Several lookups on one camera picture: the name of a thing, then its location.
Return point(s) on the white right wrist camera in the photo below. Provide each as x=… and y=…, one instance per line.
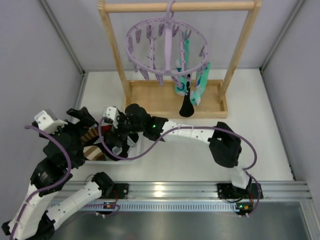
x=111, y=115

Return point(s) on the wooden hanging rack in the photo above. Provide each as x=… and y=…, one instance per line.
x=166, y=100

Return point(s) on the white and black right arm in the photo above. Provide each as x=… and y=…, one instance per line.
x=225, y=147

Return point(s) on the purple round clip hanger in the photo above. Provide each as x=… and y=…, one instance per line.
x=168, y=27

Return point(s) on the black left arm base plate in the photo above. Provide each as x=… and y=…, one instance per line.
x=118, y=191

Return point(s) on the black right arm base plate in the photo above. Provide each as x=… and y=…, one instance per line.
x=232, y=194

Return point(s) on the brown striped sock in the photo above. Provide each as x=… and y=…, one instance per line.
x=91, y=146

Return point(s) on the mint green sock right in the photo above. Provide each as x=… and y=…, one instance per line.
x=200, y=85

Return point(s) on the black white striped sock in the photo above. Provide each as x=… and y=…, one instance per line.
x=187, y=108

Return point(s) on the aluminium mounting rail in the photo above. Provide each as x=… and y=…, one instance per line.
x=274, y=191

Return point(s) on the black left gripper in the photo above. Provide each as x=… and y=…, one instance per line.
x=75, y=125

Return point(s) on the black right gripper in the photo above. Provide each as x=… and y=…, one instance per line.
x=119, y=141

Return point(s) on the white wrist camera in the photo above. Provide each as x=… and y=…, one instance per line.
x=48, y=123
x=111, y=115

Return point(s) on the white plastic basket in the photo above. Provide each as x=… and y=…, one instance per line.
x=133, y=151

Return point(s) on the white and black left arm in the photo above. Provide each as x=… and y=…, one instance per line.
x=36, y=220

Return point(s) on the grey slotted cable duct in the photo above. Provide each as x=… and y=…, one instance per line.
x=178, y=206

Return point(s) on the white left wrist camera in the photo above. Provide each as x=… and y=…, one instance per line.
x=48, y=123

